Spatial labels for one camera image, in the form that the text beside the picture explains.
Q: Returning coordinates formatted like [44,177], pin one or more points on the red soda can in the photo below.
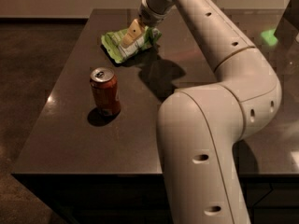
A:
[104,86]

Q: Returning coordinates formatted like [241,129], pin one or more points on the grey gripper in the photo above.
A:
[149,18]

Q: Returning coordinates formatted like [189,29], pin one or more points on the green rice chip bag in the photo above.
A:
[112,43]

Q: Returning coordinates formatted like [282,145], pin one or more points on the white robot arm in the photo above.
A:
[198,126]

